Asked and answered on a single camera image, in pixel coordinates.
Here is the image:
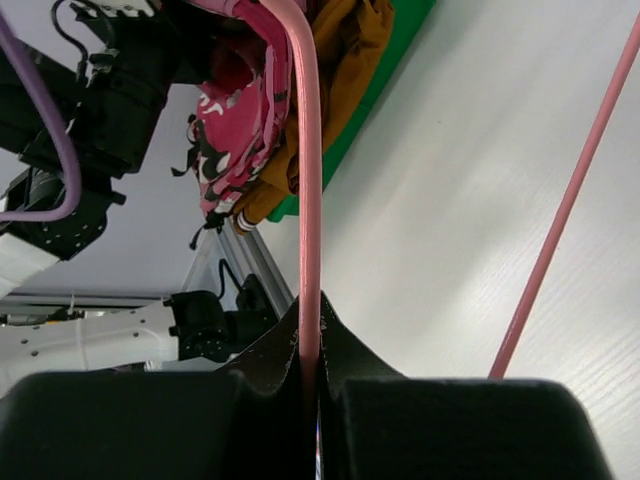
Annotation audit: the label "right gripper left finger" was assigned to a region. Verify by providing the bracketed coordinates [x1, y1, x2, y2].
[1, 294, 315, 479]

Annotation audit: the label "pink camouflage trousers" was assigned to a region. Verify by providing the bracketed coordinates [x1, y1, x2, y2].
[172, 1, 294, 231]

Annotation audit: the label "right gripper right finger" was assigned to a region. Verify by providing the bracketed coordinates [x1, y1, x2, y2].
[319, 298, 613, 479]

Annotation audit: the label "pink wire hanger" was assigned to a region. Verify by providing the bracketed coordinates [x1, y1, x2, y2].
[262, 1, 639, 439]

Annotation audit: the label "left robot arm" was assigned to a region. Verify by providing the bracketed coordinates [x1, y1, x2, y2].
[1, 1, 293, 391]

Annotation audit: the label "brown trousers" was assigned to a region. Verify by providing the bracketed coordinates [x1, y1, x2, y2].
[232, 0, 394, 234]

